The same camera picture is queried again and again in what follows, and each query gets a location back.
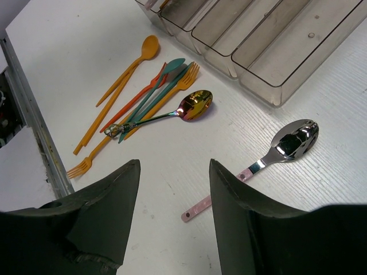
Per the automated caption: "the red-orange plastic fork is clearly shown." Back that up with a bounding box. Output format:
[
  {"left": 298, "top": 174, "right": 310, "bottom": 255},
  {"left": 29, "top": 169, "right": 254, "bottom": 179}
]
[{"left": 99, "top": 62, "right": 167, "bottom": 133}]

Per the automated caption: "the yellow-orange fork near organizer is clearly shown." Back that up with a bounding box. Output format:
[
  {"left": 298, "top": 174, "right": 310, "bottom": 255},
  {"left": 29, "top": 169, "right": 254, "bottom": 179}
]
[{"left": 123, "top": 62, "right": 200, "bottom": 141}]

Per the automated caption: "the orange plastic spoon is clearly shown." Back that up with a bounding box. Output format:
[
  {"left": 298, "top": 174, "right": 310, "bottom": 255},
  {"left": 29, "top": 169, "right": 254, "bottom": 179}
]
[{"left": 96, "top": 35, "right": 160, "bottom": 107}]

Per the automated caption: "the orange plastic chopstick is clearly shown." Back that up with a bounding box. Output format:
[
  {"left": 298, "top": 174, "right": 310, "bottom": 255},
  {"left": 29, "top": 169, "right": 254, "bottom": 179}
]
[{"left": 73, "top": 67, "right": 136, "bottom": 155}]

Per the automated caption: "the clear four-compartment utensil organizer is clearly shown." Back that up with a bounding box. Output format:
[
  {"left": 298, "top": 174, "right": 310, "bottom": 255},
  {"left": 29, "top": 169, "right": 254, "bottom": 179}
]
[{"left": 138, "top": 0, "right": 366, "bottom": 107}]

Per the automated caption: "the pink-handled metal spoon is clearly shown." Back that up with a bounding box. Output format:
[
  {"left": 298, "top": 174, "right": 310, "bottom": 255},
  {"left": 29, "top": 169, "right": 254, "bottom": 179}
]
[{"left": 181, "top": 119, "right": 320, "bottom": 223}]

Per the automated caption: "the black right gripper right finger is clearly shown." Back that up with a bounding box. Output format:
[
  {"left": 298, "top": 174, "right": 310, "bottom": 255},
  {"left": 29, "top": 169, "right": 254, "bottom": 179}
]
[{"left": 209, "top": 160, "right": 366, "bottom": 274}]

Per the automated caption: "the iridescent rainbow metal spoon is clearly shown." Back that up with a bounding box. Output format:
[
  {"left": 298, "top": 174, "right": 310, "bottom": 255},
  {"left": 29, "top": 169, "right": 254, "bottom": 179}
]
[{"left": 104, "top": 90, "right": 213, "bottom": 138}]

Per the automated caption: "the teal plastic knife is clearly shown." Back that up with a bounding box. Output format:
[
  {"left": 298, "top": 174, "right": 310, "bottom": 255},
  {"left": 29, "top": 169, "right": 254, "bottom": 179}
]
[{"left": 118, "top": 61, "right": 193, "bottom": 144}]

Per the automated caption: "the orange plastic knife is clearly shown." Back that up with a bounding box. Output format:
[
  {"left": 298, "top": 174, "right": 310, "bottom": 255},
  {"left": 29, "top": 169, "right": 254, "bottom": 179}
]
[{"left": 159, "top": 0, "right": 170, "bottom": 9}]

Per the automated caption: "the aluminium table edge rail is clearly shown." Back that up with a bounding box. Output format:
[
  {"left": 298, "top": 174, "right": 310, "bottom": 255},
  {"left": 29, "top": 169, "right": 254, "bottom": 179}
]
[{"left": 1, "top": 36, "right": 75, "bottom": 198}]

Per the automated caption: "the yellow-orange fork near edge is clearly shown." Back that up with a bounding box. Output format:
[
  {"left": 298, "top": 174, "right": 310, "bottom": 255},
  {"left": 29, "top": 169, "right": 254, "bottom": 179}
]
[{"left": 67, "top": 137, "right": 111, "bottom": 179}]

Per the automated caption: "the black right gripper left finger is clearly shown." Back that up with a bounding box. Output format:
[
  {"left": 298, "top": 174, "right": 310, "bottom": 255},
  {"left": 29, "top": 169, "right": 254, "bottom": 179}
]
[{"left": 1, "top": 159, "right": 140, "bottom": 274}]

